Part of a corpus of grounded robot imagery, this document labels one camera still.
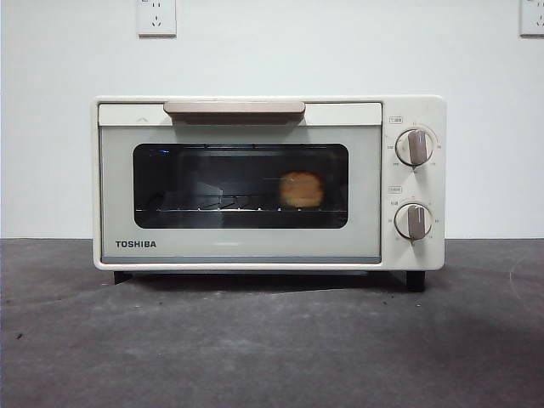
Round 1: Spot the golden bread loaf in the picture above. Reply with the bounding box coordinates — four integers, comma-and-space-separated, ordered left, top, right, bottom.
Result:
277, 170, 326, 210

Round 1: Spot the glass oven door brown handle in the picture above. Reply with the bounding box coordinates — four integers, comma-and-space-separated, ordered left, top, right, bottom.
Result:
98, 100, 383, 266

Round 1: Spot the cream Toshiba toaster oven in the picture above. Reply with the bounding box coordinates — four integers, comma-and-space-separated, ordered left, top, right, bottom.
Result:
90, 95, 446, 293

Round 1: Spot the cream timer knob brown grip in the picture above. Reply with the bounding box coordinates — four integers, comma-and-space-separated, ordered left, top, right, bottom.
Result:
393, 202, 434, 241

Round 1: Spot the cream temperature knob brown grip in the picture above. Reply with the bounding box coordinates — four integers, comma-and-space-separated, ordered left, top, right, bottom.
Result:
394, 128, 436, 167

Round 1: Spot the metal wire oven rack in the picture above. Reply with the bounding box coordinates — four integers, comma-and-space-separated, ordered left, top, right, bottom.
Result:
134, 193, 342, 214

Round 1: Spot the white wall socket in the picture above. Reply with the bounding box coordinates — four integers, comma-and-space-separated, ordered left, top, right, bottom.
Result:
136, 0, 178, 37
519, 0, 544, 37

